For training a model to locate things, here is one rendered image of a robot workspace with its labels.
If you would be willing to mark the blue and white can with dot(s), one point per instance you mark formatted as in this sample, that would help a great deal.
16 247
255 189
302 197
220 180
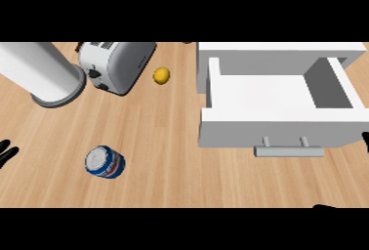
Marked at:
105 162

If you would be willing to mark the yellow lemon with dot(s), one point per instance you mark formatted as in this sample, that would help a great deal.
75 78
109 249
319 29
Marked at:
161 75

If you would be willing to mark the white open drawer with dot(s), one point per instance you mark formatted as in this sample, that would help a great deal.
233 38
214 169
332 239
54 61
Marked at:
283 110

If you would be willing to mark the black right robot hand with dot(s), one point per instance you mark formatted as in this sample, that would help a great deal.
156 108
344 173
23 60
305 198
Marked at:
366 139

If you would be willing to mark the silver toaster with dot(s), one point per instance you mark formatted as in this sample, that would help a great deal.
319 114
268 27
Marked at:
115 65

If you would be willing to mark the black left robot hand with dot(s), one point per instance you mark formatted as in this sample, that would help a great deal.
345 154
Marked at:
6 153

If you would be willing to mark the white cabinet body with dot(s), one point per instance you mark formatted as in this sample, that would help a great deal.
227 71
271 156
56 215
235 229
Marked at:
268 55

